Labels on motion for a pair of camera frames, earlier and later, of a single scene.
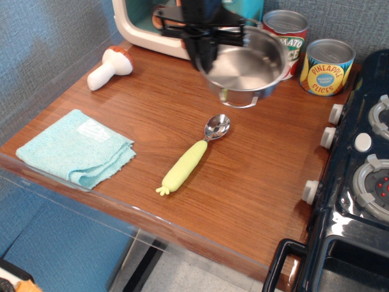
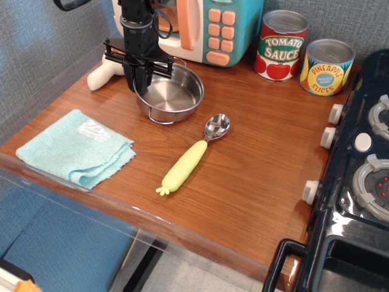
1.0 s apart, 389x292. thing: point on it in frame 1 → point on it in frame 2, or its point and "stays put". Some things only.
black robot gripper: x=201 y=19 → x=141 y=45
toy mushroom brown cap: x=117 y=61 stays put
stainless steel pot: x=242 y=73 → x=169 y=100
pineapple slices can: x=327 y=67 stays put
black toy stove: x=347 y=241 stays put
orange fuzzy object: x=27 y=286 stays put
